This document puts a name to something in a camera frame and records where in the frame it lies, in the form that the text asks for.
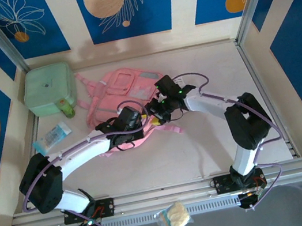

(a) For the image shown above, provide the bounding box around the small green bottle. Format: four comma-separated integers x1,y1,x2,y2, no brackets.
59,97,77,120

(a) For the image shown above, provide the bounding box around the pink backpack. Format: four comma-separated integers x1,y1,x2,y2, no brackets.
73,55,187,162

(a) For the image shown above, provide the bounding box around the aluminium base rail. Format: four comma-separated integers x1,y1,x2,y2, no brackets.
9,159,302,226

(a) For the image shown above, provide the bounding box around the mint green lunch bag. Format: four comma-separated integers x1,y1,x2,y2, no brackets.
18,60,81,119

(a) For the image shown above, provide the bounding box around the blue tissue pack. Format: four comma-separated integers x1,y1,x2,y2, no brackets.
29,120,76,157

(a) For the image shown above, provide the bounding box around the grey slotted cable duct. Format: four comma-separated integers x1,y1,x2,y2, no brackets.
53,193,242,226

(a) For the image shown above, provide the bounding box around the aluminium side rail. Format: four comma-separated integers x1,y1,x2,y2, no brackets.
233,31,301,165
8,114,55,214

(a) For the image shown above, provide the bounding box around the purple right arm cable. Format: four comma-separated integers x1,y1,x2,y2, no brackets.
170,57,296,223

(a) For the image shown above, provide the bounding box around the plastic bag of snacks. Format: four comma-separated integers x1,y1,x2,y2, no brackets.
151,199,195,226

